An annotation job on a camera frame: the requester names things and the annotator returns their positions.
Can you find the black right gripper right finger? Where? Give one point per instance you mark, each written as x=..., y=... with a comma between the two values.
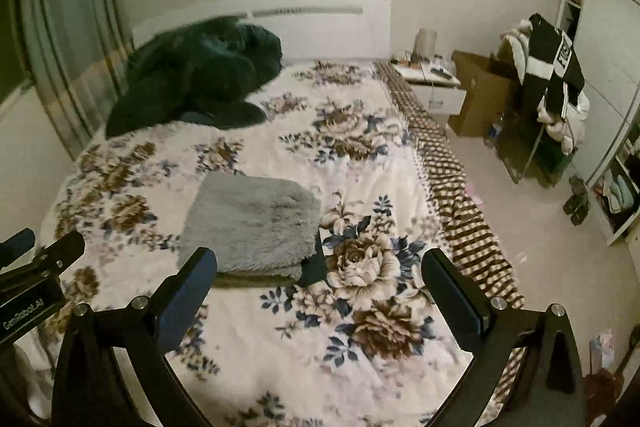
x=548, y=389

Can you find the floral white bed blanket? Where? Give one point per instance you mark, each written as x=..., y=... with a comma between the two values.
x=283, y=354

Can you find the white wardrobe shelf unit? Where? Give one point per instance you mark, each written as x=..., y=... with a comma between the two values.
x=605, y=36

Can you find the brown striped bed sheet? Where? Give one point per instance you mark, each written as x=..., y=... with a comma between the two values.
x=450, y=186

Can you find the beige cylindrical table lamp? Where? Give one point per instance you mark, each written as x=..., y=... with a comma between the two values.
x=425, y=44

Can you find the striped window curtain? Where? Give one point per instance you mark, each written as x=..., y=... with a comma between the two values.
x=76, y=53

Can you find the black white jacket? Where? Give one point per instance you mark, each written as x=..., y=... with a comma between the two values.
x=552, y=87

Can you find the white bedside table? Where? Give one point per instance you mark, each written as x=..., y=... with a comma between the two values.
x=439, y=92

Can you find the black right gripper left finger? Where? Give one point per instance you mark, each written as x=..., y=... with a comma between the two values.
x=89, y=389

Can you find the grey fluffy pants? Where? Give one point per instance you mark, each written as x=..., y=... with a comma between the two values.
x=263, y=231

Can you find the brown cardboard box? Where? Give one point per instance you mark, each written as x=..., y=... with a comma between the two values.
x=489, y=85

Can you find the white bed headboard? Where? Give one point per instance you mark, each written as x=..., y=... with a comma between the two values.
x=308, y=29

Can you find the dark slippers pair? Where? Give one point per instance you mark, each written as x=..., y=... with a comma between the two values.
x=578, y=205

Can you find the dark green plush blanket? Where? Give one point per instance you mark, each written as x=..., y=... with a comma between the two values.
x=202, y=73

